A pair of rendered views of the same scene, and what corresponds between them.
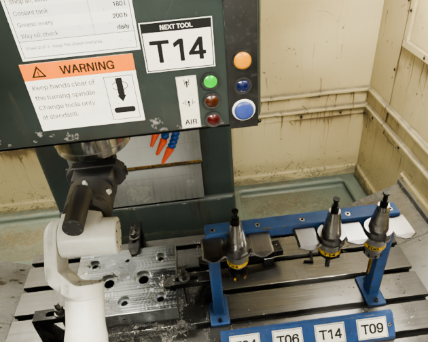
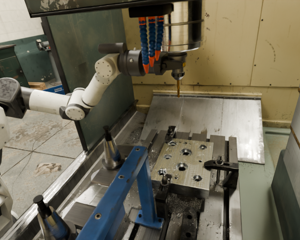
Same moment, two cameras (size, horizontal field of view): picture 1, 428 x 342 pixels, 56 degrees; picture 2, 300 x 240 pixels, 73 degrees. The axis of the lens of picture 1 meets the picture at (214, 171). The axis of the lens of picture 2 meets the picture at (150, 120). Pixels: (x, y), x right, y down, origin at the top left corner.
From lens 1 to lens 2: 105 cm
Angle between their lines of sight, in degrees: 90
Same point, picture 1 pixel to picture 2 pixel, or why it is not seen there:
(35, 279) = (215, 137)
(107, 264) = (201, 152)
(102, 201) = (121, 57)
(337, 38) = not seen: outside the picture
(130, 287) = (176, 160)
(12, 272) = (255, 151)
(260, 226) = (116, 177)
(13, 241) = not seen: hidden behind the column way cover
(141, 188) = not seen: outside the picture
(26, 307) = (196, 135)
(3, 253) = not seen: hidden behind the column
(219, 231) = (133, 153)
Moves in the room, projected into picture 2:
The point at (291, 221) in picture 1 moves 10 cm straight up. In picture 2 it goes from (103, 204) to (92, 168)
